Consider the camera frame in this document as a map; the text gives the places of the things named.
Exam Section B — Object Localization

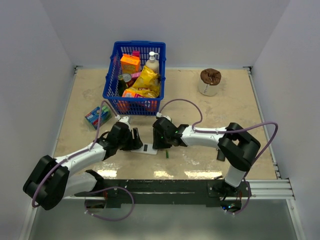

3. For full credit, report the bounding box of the white remote control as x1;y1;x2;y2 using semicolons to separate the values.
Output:
131;143;158;155

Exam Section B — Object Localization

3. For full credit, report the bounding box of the tin can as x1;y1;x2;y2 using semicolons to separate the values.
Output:
118;73;133;88

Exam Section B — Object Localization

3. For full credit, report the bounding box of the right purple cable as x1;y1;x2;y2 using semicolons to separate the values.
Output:
158;98;279;176

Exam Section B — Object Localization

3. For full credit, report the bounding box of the blue plastic basket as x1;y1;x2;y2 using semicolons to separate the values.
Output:
102;40;166;116

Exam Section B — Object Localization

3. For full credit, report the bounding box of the orange juice carton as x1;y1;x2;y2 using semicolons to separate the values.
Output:
120;54;141;74

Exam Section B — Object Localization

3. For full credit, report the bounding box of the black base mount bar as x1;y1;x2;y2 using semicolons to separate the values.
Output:
77;179;252;208

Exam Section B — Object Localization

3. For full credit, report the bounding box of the yellow chip bag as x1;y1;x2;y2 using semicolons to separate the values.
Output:
131;66;160;98

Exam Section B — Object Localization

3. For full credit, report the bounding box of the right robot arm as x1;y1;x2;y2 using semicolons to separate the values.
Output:
152;117;261;197

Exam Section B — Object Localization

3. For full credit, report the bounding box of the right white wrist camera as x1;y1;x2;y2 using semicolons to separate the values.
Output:
156;112;172;122

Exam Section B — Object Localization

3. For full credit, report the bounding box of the white cup brown lid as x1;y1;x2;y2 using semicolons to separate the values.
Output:
198;68;222;97

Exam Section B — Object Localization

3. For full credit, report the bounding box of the white pump bottle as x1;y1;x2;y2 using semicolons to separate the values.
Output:
145;51;160;74

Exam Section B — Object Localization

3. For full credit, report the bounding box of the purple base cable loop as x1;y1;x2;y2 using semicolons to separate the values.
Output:
84;185;138;222

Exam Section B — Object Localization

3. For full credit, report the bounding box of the black remote control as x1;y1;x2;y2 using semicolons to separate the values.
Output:
216;149;226;162

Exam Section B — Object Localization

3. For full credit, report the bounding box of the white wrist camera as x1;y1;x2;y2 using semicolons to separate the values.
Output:
156;112;172;122
115;115;132;128

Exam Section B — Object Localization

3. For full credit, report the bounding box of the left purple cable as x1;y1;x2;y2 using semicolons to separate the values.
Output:
31;100;118;208

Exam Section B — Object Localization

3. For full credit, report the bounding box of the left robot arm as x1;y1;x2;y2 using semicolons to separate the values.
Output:
23;121;143;210

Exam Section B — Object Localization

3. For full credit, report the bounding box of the orange pink snack box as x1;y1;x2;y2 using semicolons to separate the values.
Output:
122;88;144;98

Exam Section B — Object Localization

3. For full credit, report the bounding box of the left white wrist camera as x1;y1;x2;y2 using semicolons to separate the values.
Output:
115;115;132;128

